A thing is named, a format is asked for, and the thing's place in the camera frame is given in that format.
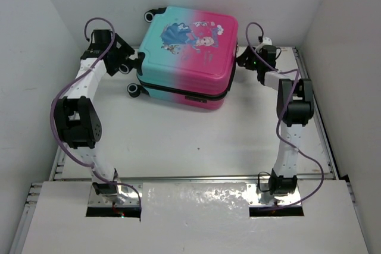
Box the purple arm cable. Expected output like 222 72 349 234
245 21 325 209
49 17 143 210

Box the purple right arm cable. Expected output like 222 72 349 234
245 21 325 209

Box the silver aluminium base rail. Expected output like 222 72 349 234
23 178 303 207

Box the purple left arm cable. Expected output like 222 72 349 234
49 17 143 210

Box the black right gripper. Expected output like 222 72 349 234
236 45 263 71

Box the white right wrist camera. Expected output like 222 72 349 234
259 37 273 46

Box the pink teal suitcase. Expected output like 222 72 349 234
127 6 239 110

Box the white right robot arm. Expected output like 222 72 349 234
236 45 314 196

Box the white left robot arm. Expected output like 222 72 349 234
53 30 129 206

